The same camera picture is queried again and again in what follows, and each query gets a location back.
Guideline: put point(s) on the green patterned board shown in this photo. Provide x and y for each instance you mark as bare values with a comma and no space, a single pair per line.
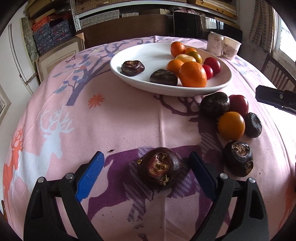
29,39

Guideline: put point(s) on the large orange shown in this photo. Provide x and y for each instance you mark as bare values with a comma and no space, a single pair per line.
193,74

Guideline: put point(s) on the yellow round fruit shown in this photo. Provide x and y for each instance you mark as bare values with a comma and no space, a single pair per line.
182,58

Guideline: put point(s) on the white framed panel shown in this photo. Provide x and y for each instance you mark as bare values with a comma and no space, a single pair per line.
57,60

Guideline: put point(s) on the stack of woven flat boxes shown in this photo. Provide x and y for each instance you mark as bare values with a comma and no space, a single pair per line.
92,7

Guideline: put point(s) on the white wooden strip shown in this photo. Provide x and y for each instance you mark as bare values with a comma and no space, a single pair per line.
17,58

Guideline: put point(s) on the white oval plate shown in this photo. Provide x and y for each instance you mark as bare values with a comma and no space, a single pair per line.
150,55

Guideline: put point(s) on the dark wooden chair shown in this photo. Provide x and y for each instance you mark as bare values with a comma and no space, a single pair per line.
277,74

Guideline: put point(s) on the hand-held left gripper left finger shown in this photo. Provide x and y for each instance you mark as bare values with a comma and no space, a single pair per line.
89,176

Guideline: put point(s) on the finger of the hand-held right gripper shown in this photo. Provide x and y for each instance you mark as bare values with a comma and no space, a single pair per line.
268,95

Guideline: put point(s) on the small orange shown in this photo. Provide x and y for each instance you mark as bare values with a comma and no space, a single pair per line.
174,66
190,49
177,49

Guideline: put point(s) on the black glossy cabinet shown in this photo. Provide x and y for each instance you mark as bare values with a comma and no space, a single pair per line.
196,25

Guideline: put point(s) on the greenish orange tangerine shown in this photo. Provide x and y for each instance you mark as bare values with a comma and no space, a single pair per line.
196,58

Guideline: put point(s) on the stack of brown wooden boxes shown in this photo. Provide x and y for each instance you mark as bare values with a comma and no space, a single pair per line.
46,9

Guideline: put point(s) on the brown wooden cabinet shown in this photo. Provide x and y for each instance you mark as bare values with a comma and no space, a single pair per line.
127,30

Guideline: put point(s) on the dark water chestnut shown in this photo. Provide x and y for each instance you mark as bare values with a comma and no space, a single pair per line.
238,158
159,169
215,104
133,67
253,125
163,77

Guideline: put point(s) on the window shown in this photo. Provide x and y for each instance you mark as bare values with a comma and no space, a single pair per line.
285,39

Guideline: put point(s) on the lattice patterned curtain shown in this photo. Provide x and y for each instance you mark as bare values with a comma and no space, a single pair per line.
261,25

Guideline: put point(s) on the red tomato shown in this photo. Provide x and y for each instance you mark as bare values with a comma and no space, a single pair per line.
212,64
208,72

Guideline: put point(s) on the white paper cup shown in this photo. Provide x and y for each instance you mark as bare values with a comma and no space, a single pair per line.
231,48

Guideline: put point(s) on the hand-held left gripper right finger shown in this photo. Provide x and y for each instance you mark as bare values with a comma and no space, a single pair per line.
203,176

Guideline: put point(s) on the stack of blue patterned boxes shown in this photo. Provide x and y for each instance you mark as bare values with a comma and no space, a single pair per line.
55,32

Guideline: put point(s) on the white metal shelf rack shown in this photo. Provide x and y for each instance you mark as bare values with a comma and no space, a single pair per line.
74,23

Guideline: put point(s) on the yellow-orange round orange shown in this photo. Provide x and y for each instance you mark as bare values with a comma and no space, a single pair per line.
231,125

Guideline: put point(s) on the white drink can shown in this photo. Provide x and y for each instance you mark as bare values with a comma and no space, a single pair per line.
215,44

